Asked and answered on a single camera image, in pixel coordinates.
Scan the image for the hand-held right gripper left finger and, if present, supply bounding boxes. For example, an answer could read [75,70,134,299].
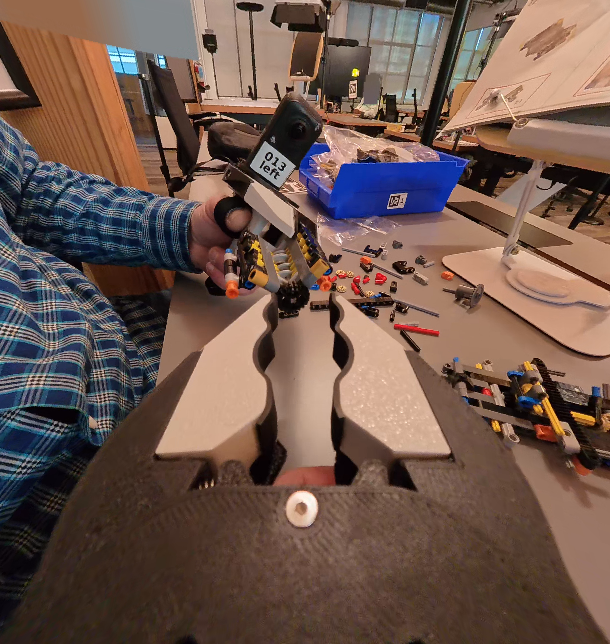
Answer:
[154,294,288,486]

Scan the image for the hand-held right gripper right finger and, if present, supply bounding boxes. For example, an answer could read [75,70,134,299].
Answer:
[330,293,452,486]

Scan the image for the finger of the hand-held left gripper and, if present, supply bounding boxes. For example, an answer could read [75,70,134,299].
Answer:
[246,180,299,237]

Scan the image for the yellow black lego engine block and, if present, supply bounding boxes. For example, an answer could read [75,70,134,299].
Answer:
[223,221,333,314]

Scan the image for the lego car chassis assembly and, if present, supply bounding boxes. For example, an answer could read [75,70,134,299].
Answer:
[441,357,610,476]

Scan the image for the person's left forearm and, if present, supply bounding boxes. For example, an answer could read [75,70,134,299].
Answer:
[0,101,202,282]

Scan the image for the long grey lego axle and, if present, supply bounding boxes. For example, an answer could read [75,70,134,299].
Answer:
[393,298,440,318]

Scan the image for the long black lego beam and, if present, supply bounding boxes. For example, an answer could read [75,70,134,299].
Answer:
[310,296,394,311]

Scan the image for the pile of small lego pieces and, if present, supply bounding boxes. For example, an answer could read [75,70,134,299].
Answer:
[327,240,411,323]

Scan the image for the clear bags of lego parts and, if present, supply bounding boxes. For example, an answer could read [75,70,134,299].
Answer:
[312,125,439,164]

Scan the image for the grey lego differential gear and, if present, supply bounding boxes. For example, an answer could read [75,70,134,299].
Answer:
[442,283,485,311]

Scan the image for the lego instruction booklet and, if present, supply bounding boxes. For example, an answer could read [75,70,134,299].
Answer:
[443,0,610,134]

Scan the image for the person's left hand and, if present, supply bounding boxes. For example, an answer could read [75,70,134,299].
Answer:
[188,194,253,291]

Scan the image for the person's right hand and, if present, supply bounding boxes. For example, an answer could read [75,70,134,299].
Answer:
[274,465,337,487]

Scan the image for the black bag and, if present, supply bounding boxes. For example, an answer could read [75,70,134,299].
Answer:
[207,122,265,158]

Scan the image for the wooden top desk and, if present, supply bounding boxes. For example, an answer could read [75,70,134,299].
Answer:
[199,101,306,126]

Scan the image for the black office chair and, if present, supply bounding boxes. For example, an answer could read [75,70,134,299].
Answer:
[145,59,205,198]

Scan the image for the empty clear plastic bag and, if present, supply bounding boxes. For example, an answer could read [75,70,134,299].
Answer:
[315,211,401,248]

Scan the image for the blue parts bin with tag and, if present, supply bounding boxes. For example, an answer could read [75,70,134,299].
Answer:
[299,143,469,220]

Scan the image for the black floor lamp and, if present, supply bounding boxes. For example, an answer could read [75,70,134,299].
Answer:
[236,1,266,101]

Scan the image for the curved wooden board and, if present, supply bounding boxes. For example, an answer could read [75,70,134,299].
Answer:
[289,32,326,84]

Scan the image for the black studio light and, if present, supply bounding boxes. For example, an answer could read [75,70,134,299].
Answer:
[270,1,327,34]

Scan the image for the person's plaid shirt torso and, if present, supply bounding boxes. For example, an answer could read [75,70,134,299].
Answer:
[0,262,167,644]

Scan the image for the black metal pole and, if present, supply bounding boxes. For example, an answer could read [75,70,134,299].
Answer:
[420,0,474,148]

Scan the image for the white book stand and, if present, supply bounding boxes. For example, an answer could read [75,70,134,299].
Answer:
[475,118,610,308]

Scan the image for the black framed wall sign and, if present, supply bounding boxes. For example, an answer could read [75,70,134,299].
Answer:
[0,15,43,112]

